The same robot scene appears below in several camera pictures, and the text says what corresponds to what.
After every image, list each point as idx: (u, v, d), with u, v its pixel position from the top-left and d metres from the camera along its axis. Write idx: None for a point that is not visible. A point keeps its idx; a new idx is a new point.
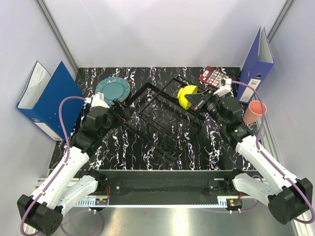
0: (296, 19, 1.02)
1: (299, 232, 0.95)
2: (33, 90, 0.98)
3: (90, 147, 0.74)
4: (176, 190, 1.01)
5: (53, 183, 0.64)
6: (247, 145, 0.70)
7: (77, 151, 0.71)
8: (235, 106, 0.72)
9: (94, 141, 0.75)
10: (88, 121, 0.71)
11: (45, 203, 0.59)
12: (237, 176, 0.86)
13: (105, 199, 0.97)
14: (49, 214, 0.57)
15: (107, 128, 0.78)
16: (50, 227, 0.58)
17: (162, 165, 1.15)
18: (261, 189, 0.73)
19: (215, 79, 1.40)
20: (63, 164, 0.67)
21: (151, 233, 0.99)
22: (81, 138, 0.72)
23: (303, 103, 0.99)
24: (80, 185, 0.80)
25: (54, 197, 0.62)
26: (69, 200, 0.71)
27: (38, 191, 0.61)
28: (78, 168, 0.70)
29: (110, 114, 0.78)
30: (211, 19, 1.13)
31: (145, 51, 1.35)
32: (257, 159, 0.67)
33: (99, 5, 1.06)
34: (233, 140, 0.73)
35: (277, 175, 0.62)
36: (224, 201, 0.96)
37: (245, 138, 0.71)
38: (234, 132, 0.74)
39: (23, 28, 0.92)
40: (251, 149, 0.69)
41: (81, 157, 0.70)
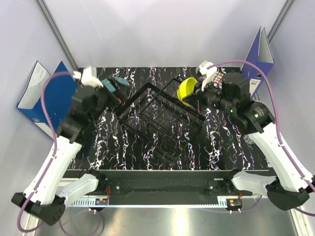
0: (296, 19, 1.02)
1: (299, 232, 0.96)
2: (33, 90, 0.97)
3: (80, 134, 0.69)
4: (176, 190, 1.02)
5: (45, 179, 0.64)
6: (267, 138, 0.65)
7: (64, 142, 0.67)
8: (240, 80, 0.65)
9: (84, 127, 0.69)
10: (77, 103, 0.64)
11: (38, 202, 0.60)
12: (236, 174, 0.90)
13: (105, 199, 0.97)
14: (45, 210, 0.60)
15: (99, 110, 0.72)
16: (52, 217, 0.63)
17: (162, 165, 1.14)
18: (259, 181, 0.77)
19: (215, 79, 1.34)
20: (52, 159, 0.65)
21: (151, 233, 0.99)
22: (68, 124, 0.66)
23: (303, 102, 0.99)
24: (83, 181, 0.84)
25: (48, 193, 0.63)
26: (72, 194, 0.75)
27: (29, 190, 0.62)
28: (69, 159, 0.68)
29: (102, 93, 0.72)
30: (211, 18, 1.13)
31: (145, 51, 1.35)
32: (276, 153, 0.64)
33: (98, 4, 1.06)
34: (250, 123, 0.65)
35: (295, 175, 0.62)
36: (224, 201, 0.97)
37: (267, 128, 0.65)
38: (252, 113, 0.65)
39: (23, 28, 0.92)
40: (271, 142, 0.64)
41: (70, 148, 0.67)
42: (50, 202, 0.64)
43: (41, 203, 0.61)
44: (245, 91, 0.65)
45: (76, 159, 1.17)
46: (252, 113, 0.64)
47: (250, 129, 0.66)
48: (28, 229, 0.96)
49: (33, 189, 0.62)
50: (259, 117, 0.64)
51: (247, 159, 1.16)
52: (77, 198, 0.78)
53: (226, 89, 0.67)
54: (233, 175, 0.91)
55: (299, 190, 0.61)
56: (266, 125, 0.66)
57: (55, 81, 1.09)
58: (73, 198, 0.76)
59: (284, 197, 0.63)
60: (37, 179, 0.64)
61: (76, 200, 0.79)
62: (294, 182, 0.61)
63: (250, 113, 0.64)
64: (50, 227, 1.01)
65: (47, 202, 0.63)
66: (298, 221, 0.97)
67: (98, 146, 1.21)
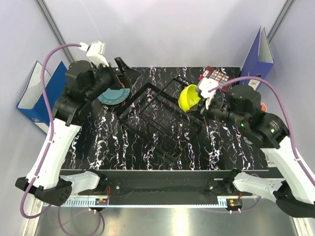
0: (296, 20, 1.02)
1: (299, 232, 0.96)
2: (33, 90, 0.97)
3: (77, 115, 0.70)
4: (176, 190, 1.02)
5: (46, 165, 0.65)
6: (283, 152, 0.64)
7: (61, 126, 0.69)
8: (249, 93, 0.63)
9: (80, 107, 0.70)
10: (70, 79, 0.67)
11: (42, 187, 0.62)
12: (236, 178, 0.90)
13: (105, 199, 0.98)
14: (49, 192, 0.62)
15: (95, 90, 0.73)
16: (58, 198, 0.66)
17: (162, 165, 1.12)
18: (265, 186, 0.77)
19: (215, 79, 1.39)
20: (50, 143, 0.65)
21: (151, 233, 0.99)
22: (63, 104, 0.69)
23: (303, 102, 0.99)
24: (85, 175, 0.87)
25: (50, 177, 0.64)
26: (77, 184, 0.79)
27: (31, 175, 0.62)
28: (67, 143, 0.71)
29: (103, 73, 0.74)
30: (211, 18, 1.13)
31: (145, 51, 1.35)
32: (291, 166, 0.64)
33: (98, 4, 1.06)
34: (267, 138, 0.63)
35: (310, 189, 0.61)
36: (224, 201, 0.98)
37: (282, 143, 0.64)
38: (267, 128, 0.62)
39: (23, 28, 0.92)
40: (288, 157, 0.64)
41: (67, 132, 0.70)
42: (54, 186, 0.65)
43: (44, 188, 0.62)
44: (256, 104, 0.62)
45: (76, 160, 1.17)
46: (268, 128, 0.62)
47: (266, 144, 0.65)
48: (28, 229, 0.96)
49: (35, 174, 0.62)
50: (275, 132, 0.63)
51: (246, 160, 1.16)
52: (79, 190, 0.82)
53: (236, 103, 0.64)
54: (235, 175, 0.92)
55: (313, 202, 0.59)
56: (281, 139, 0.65)
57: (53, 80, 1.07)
58: (78, 189, 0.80)
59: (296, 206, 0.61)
60: (37, 164, 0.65)
61: (79, 191, 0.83)
62: (308, 195, 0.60)
63: (266, 128, 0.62)
64: (50, 228, 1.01)
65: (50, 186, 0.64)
66: (299, 221, 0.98)
67: (97, 146, 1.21)
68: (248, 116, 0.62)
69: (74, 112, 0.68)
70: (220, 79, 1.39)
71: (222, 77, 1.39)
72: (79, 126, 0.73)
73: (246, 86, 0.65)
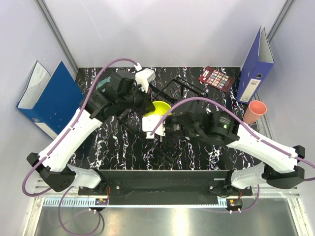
0: (296, 20, 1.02)
1: (299, 232, 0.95)
2: (33, 90, 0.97)
3: (102, 112, 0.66)
4: (176, 190, 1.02)
5: (59, 148, 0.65)
6: (245, 140, 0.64)
7: (85, 117, 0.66)
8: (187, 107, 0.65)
9: (109, 105, 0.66)
10: (114, 79, 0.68)
11: (48, 168, 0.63)
12: (232, 178, 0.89)
13: (105, 199, 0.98)
14: (52, 178, 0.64)
15: (126, 101, 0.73)
16: (59, 185, 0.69)
17: (162, 165, 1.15)
18: (253, 174, 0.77)
19: (215, 79, 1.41)
20: (70, 130, 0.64)
21: (151, 233, 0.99)
22: (93, 99, 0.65)
23: (303, 102, 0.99)
24: (89, 172, 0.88)
25: (59, 162, 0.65)
26: (78, 179, 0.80)
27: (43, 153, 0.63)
28: (85, 133, 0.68)
29: (137, 93, 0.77)
30: (211, 18, 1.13)
31: (145, 51, 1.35)
32: (258, 148, 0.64)
33: (98, 4, 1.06)
34: (224, 136, 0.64)
35: (284, 158, 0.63)
36: (224, 201, 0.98)
37: (240, 132, 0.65)
38: (220, 126, 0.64)
39: (23, 28, 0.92)
40: (251, 142, 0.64)
41: (89, 124, 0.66)
42: (59, 170, 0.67)
43: (51, 169, 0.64)
44: (198, 111, 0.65)
45: (77, 160, 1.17)
46: (220, 126, 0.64)
47: (229, 140, 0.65)
48: (28, 229, 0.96)
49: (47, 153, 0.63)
50: (229, 126, 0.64)
51: (246, 160, 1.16)
52: (80, 184, 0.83)
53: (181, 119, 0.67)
54: (230, 175, 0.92)
55: (294, 169, 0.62)
56: (237, 129, 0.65)
57: (53, 86, 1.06)
58: (79, 182, 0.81)
59: (289, 181, 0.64)
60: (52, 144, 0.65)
61: (80, 185, 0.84)
62: (287, 165, 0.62)
63: (218, 127, 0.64)
64: (50, 228, 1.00)
65: (56, 170, 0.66)
66: (298, 220, 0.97)
67: (98, 146, 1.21)
68: (197, 124, 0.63)
69: (100, 108, 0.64)
70: (220, 79, 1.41)
71: (222, 77, 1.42)
72: (101, 123, 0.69)
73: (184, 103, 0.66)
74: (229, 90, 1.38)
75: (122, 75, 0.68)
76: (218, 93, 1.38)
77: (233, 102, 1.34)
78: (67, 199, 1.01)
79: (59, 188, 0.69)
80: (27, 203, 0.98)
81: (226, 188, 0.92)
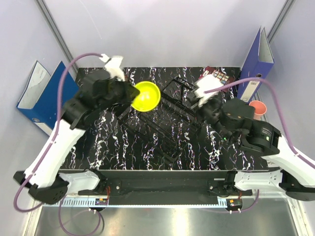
0: (296, 20, 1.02)
1: (299, 232, 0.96)
2: (33, 90, 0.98)
3: (83, 120, 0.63)
4: (176, 190, 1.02)
5: (44, 163, 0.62)
6: (282, 154, 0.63)
7: (65, 128, 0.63)
8: (247, 112, 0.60)
9: (88, 112, 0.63)
10: (86, 84, 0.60)
11: (36, 186, 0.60)
12: (236, 180, 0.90)
13: (105, 199, 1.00)
14: (42, 194, 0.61)
15: (109, 101, 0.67)
16: (52, 198, 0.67)
17: (162, 165, 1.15)
18: (267, 180, 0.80)
19: None
20: (51, 144, 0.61)
21: (151, 233, 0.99)
22: (72, 107, 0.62)
23: (303, 102, 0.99)
24: (85, 175, 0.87)
25: (47, 178, 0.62)
26: (74, 184, 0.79)
27: (29, 171, 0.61)
28: (70, 145, 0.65)
29: (117, 86, 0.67)
30: (211, 18, 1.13)
31: (145, 51, 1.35)
32: (294, 162, 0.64)
33: (98, 5, 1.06)
34: (266, 148, 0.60)
35: None
36: (224, 201, 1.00)
37: (280, 145, 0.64)
38: (263, 137, 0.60)
39: (23, 28, 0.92)
40: (289, 157, 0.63)
41: (70, 135, 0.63)
42: (49, 185, 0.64)
43: (39, 187, 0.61)
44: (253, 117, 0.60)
45: (76, 159, 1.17)
46: (262, 137, 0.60)
47: (268, 152, 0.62)
48: (28, 229, 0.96)
49: (32, 171, 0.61)
50: (270, 138, 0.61)
51: (246, 160, 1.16)
52: (78, 189, 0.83)
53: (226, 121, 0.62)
54: (234, 176, 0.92)
55: None
56: (277, 141, 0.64)
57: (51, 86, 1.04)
58: (76, 187, 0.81)
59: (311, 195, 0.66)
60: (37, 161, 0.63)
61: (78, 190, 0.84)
62: None
63: (259, 137, 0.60)
64: (50, 228, 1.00)
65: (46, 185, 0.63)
66: (298, 220, 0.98)
67: (98, 146, 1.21)
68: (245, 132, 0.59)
69: (80, 116, 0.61)
70: (220, 79, 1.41)
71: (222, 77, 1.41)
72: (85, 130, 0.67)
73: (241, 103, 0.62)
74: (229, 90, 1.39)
75: (94, 78, 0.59)
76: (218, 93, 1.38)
77: None
78: (67, 199, 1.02)
79: (51, 201, 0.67)
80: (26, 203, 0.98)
81: (226, 188, 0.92)
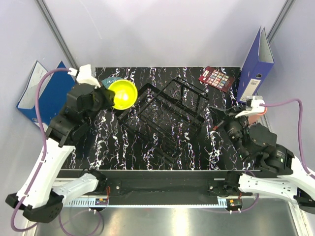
0: (296, 20, 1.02)
1: (299, 232, 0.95)
2: (33, 90, 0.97)
3: (71, 136, 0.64)
4: (176, 190, 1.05)
5: (36, 183, 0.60)
6: (297, 173, 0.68)
7: (54, 146, 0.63)
8: (269, 139, 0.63)
9: (76, 128, 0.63)
10: (70, 101, 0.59)
11: (30, 206, 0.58)
12: (242, 183, 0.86)
13: (105, 199, 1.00)
14: (38, 213, 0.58)
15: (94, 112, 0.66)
16: (48, 216, 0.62)
17: (162, 165, 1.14)
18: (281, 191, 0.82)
19: (215, 79, 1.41)
20: (41, 163, 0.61)
21: (151, 233, 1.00)
22: (59, 124, 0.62)
23: (303, 102, 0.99)
24: (82, 180, 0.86)
25: (40, 197, 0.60)
26: (72, 195, 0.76)
27: (21, 193, 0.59)
28: (60, 162, 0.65)
29: (99, 96, 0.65)
30: (211, 19, 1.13)
31: (145, 51, 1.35)
32: (307, 181, 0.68)
33: (99, 5, 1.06)
34: (280, 169, 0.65)
35: None
36: (224, 201, 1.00)
37: (294, 166, 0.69)
38: (277, 159, 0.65)
39: (23, 28, 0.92)
40: (302, 176, 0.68)
41: (59, 153, 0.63)
42: (44, 204, 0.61)
43: (33, 207, 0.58)
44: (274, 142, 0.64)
45: (76, 160, 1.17)
46: (276, 159, 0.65)
47: (282, 173, 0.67)
48: (28, 229, 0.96)
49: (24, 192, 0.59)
50: (284, 160, 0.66)
51: None
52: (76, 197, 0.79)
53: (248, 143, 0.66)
54: (238, 178, 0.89)
55: None
56: (291, 162, 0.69)
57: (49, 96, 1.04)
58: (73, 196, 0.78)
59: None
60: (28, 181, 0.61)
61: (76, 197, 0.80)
62: None
63: (274, 160, 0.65)
64: (50, 228, 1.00)
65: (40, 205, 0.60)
66: (298, 220, 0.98)
67: (98, 146, 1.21)
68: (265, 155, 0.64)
69: (68, 133, 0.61)
70: (220, 79, 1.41)
71: (222, 77, 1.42)
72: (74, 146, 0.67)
73: (263, 128, 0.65)
74: (229, 90, 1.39)
75: (76, 95, 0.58)
76: (218, 93, 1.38)
77: (233, 102, 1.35)
78: None
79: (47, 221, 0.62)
80: None
81: (226, 188, 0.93)
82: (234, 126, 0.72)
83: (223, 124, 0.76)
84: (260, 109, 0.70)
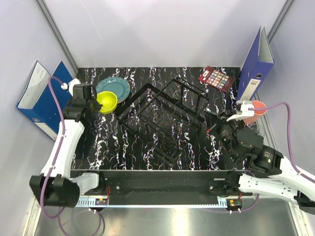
0: (296, 19, 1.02)
1: (299, 232, 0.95)
2: (33, 90, 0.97)
3: (82, 117, 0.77)
4: (176, 190, 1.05)
5: (60, 157, 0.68)
6: (286, 173, 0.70)
7: (70, 123, 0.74)
8: (257, 140, 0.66)
9: (84, 110, 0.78)
10: (77, 91, 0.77)
11: (60, 175, 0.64)
12: (242, 183, 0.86)
13: (105, 199, 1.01)
14: (67, 183, 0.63)
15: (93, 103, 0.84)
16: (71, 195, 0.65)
17: (162, 165, 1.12)
18: (281, 191, 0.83)
19: (215, 79, 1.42)
20: (63, 137, 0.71)
21: (151, 233, 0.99)
22: (70, 112, 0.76)
23: (303, 102, 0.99)
24: (85, 176, 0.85)
25: (66, 168, 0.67)
26: (82, 184, 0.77)
27: (47, 166, 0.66)
28: (77, 137, 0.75)
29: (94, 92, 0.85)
30: (211, 19, 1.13)
31: (144, 51, 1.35)
32: (299, 181, 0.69)
33: (99, 5, 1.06)
34: (268, 169, 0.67)
35: None
36: (224, 201, 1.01)
37: (282, 166, 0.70)
38: (265, 160, 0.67)
39: (23, 28, 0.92)
40: (292, 175, 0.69)
41: (76, 128, 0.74)
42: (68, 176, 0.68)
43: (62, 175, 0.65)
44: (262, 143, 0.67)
45: (76, 160, 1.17)
46: (264, 160, 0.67)
47: (270, 173, 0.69)
48: (28, 229, 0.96)
49: (51, 164, 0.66)
50: (272, 160, 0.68)
51: None
52: (84, 190, 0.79)
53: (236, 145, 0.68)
54: (238, 178, 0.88)
55: None
56: (279, 162, 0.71)
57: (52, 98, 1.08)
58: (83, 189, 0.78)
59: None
60: (52, 157, 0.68)
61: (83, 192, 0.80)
62: None
63: (262, 160, 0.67)
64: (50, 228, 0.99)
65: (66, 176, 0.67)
66: (298, 220, 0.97)
67: (98, 146, 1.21)
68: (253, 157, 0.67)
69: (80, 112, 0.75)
70: (220, 79, 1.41)
71: (222, 77, 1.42)
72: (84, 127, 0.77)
73: (250, 130, 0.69)
74: (229, 90, 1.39)
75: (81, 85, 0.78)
76: (218, 93, 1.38)
77: (233, 102, 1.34)
78: None
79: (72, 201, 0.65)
80: (26, 203, 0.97)
81: (226, 188, 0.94)
82: (226, 129, 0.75)
83: (216, 127, 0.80)
84: (249, 113, 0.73)
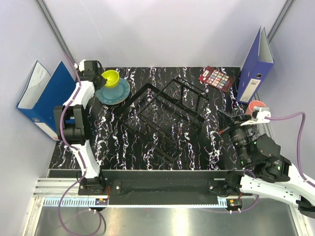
0: (296, 19, 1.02)
1: (299, 232, 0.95)
2: (33, 90, 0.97)
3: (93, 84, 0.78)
4: (176, 190, 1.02)
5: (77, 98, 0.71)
6: (294, 180, 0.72)
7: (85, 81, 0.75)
8: (276, 151, 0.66)
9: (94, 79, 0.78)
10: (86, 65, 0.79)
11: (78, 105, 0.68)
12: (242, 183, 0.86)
13: (105, 199, 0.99)
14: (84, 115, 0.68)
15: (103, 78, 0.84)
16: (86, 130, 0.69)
17: (162, 165, 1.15)
18: (283, 194, 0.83)
19: (215, 79, 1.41)
20: (79, 88, 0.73)
21: (151, 234, 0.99)
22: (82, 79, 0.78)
23: (303, 102, 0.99)
24: None
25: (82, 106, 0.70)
26: (88, 148, 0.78)
27: (68, 99, 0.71)
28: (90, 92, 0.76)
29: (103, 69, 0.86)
30: (211, 18, 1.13)
31: (145, 51, 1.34)
32: (305, 188, 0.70)
33: (98, 4, 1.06)
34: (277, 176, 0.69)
35: None
36: (224, 201, 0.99)
37: (291, 173, 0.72)
38: (274, 167, 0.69)
39: (23, 28, 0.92)
40: (299, 182, 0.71)
41: (89, 84, 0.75)
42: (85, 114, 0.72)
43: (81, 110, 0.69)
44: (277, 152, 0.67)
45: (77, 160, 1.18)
46: (274, 167, 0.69)
47: (279, 180, 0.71)
48: (28, 229, 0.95)
49: (72, 99, 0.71)
50: (281, 167, 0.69)
51: None
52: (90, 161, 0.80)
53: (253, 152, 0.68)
54: (239, 179, 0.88)
55: None
56: (287, 170, 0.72)
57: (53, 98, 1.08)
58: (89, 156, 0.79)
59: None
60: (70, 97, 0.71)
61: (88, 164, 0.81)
62: None
63: (272, 167, 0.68)
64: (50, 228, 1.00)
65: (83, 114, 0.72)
66: (298, 221, 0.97)
67: (98, 146, 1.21)
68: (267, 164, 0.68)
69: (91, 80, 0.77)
70: (220, 79, 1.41)
71: (222, 77, 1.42)
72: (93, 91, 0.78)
73: (268, 137, 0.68)
74: (229, 90, 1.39)
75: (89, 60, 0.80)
76: (218, 93, 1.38)
77: (233, 102, 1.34)
78: (67, 199, 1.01)
79: (84, 140, 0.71)
80: (26, 203, 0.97)
81: (226, 188, 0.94)
82: (239, 133, 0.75)
83: (229, 130, 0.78)
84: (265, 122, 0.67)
